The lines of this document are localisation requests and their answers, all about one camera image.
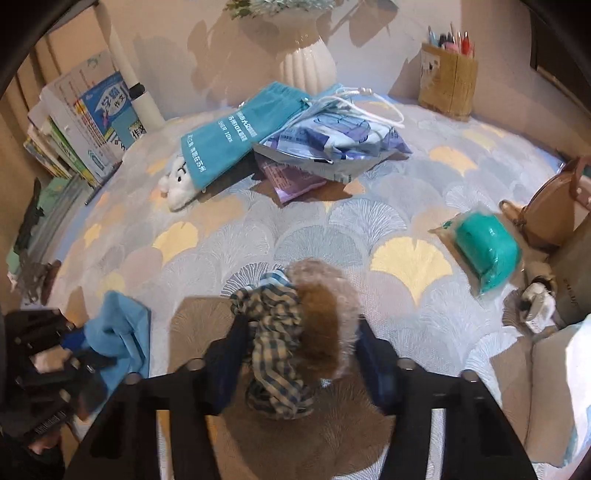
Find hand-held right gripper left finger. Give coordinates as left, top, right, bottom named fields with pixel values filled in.
left=64, top=315, right=254, bottom=480

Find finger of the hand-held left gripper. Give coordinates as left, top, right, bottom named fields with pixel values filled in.
left=14, top=352, right=117, bottom=418
left=4, top=309, right=88, bottom=354

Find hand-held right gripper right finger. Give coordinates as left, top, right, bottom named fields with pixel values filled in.
left=357, top=318, right=539, bottom=480

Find light blue cloth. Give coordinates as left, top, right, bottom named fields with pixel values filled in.
left=84, top=291, right=151, bottom=393

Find blue beige plaid scrunchie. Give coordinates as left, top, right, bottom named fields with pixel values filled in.
left=230, top=270, right=317, bottom=421

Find white plush toy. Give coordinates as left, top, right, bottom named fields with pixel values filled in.
left=158, top=157, right=204, bottom=212

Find purple packet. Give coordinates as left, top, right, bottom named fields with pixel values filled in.
left=256, top=154, right=340, bottom=206

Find teal drawstring bag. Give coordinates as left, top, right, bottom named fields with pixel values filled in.
left=180, top=82, right=311, bottom=190

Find white patterned plastic bags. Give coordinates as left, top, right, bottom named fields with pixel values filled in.
left=265, top=85, right=414, bottom=162

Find dark brown object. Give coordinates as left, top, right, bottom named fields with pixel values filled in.
left=25, top=260, right=62, bottom=306

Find ginkgo leaf patterned table mat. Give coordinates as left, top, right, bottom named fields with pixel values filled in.
left=60, top=99, right=571, bottom=480

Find green pack in clear wrapper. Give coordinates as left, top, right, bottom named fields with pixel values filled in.
left=429, top=209, right=522, bottom=296

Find small white black figurine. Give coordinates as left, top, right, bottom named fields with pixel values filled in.
left=519, top=274, right=559, bottom=333

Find white tissue pack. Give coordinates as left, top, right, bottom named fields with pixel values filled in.
left=529, top=314, right=591, bottom=467

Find silver foil packet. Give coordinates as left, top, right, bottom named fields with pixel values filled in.
left=253, top=138, right=393, bottom=183

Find grey cylindrical bin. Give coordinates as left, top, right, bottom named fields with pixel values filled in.
left=547, top=203, right=591, bottom=328

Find stack of books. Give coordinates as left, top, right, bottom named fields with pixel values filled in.
left=23, top=51, right=144, bottom=188

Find brown round bag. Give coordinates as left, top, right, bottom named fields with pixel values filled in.
left=499, top=156, right=591, bottom=250

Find white desk lamp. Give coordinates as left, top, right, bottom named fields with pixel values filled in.
left=99, top=0, right=164, bottom=130

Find beige pen holder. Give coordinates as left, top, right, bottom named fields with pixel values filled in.
left=418, top=42, right=478, bottom=121

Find white ribbed vase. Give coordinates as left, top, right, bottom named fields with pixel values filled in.
left=278, top=7, right=338, bottom=90

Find bunch of pens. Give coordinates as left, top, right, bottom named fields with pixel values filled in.
left=427, top=21, right=476, bottom=58

